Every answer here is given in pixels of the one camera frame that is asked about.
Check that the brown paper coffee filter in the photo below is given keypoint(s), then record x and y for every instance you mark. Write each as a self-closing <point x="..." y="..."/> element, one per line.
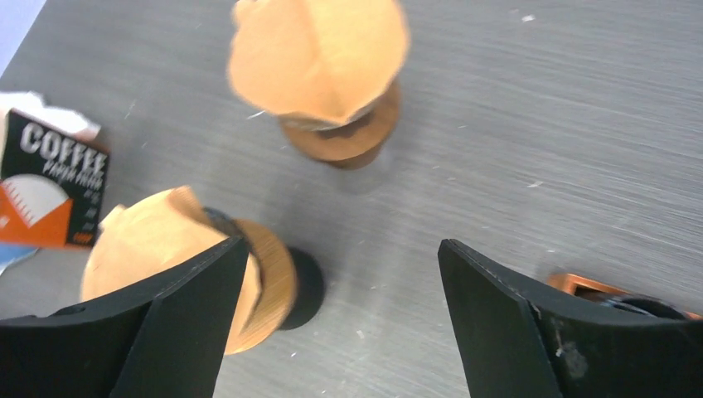
<point x="318" y="60"/>

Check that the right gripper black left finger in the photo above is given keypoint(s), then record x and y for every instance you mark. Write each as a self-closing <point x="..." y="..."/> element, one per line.
<point x="163" y="336"/>

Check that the red black carafe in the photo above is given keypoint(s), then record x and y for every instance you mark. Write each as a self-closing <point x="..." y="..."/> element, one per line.
<point x="310" y="291"/>

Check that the dark rolled coil back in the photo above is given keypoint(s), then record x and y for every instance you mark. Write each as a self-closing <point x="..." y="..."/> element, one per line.
<point x="640" y="304"/>

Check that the orange coffee filter box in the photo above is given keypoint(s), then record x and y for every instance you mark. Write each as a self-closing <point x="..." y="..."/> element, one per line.
<point x="52" y="185"/>

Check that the orange compartment tray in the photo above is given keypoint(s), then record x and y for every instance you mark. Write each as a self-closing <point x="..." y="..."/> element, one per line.
<point x="585" y="288"/>

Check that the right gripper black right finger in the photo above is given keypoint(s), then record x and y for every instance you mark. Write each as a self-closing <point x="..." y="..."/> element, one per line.
<point x="520" y="337"/>

